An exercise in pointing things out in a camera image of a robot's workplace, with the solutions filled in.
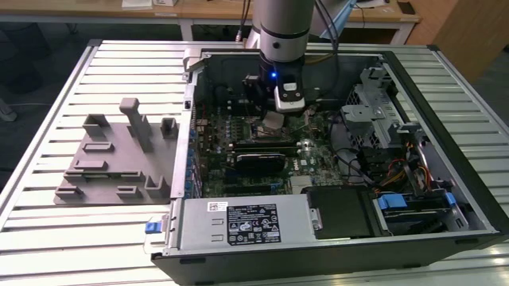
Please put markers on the blue case latch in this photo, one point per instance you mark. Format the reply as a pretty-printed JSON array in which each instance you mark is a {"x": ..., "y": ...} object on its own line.
[{"x": 152, "y": 228}]

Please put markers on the CPU socket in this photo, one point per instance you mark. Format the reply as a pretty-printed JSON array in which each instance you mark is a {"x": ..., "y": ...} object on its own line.
[{"x": 271, "y": 135}]

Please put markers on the grey parts rack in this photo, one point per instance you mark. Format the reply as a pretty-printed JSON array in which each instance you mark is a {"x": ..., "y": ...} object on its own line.
[{"x": 120, "y": 155}]

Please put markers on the black phone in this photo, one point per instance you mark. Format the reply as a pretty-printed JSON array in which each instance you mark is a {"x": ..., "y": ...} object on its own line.
[{"x": 407, "y": 7}]

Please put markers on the blue disk carrier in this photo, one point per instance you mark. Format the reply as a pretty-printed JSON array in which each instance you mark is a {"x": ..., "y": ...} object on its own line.
[{"x": 392, "y": 202}]

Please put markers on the wooden cabinet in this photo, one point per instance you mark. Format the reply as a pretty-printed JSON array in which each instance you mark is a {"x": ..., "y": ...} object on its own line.
[{"x": 458, "y": 29}]

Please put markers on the white box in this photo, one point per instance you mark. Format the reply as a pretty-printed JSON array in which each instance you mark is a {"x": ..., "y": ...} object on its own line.
[
  {"x": 165, "y": 2},
  {"x": 137, "y": 3}
]

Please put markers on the green motherboard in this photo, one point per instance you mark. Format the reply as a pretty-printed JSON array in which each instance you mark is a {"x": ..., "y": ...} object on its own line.
[{"x": 323, "y": 167}]

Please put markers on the black plastic shroud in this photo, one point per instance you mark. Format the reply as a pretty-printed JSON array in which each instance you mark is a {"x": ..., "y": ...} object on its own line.
[{"x": 343, "y": 211}]

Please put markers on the RAM slot with white latch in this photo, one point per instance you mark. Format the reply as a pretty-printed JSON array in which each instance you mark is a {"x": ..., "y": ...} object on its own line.
[
  {"x": 267, "y": 143},
  {"x": 239, "y": 108},
  {"x": 267, "y": 150},
  {"x": 239, "y": 102}
]

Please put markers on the silver chipset heat sink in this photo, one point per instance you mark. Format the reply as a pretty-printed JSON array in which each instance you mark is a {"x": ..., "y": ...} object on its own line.
[{"x": 303, "y": 184}]

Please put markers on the silver case bracket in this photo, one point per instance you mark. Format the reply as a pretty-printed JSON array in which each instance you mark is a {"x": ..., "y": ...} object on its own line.
[{"x": 193, "y": 56}]

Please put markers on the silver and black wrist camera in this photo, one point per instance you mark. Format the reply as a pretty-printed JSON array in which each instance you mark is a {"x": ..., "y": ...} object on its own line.
[{"x": 291, "y": 95}]

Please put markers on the black PC case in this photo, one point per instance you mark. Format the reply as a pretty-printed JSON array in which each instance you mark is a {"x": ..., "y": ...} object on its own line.
[{"x": 279, "y": 268}]

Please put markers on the silver CPU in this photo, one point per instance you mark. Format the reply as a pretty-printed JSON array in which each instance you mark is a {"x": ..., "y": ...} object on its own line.
[{"x": 273, "y": 120}]

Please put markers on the silver power supply unit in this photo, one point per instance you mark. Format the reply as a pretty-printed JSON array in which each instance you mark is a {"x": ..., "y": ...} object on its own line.
[{"x": 200, "y": 226}]

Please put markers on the metal drive cage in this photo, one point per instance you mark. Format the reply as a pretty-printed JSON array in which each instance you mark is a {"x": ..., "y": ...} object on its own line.
[{"x": 367, "y": 113}]

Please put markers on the black graphics card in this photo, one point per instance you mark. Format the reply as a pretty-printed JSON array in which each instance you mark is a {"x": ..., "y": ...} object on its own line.
[{"x": 261, "y": 165}]

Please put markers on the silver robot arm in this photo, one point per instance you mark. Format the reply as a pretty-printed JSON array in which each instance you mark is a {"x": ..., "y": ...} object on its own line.
[{"x": 283, "y": 29}]

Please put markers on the blue plastic clip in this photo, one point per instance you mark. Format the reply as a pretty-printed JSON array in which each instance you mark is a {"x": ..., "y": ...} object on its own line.
[{"x": 451, "y": 199}]

